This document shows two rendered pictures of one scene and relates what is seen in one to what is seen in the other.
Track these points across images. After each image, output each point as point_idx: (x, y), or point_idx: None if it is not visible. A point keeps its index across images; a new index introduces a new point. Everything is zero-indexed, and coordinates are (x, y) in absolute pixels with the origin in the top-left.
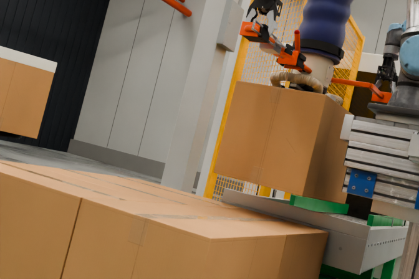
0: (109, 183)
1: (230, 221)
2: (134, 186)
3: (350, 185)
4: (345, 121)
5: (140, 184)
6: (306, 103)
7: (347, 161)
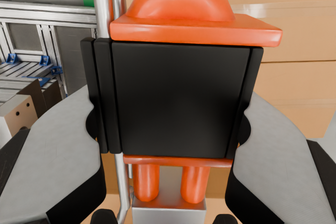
0: None
1: None
2: (289, 46)
3: (43, 81)
4: (9, 109)
5: (301, 90)
6: (105, 174)
7: (30, 80)
